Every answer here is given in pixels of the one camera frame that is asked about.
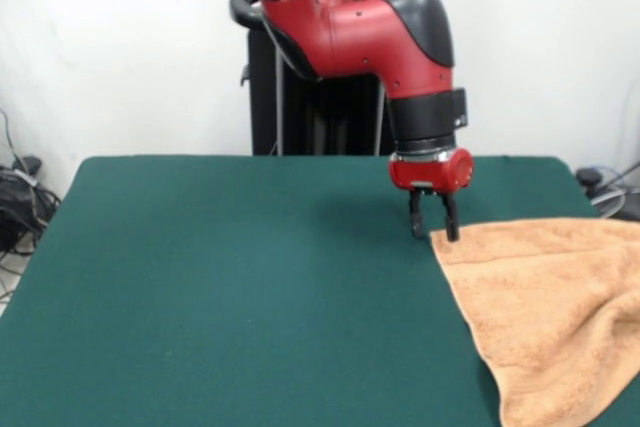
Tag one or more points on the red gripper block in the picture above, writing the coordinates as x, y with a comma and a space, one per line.
432, 174

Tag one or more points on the tan terry towel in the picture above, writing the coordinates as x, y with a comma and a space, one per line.
540, 307

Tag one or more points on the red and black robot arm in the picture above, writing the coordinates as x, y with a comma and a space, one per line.
360, 37

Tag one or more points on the black oval puck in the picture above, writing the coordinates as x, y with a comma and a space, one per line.
589, 177

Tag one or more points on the dark green table cloth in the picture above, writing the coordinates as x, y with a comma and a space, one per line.
200, 272

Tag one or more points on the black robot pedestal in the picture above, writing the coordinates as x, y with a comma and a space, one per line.
265, 107

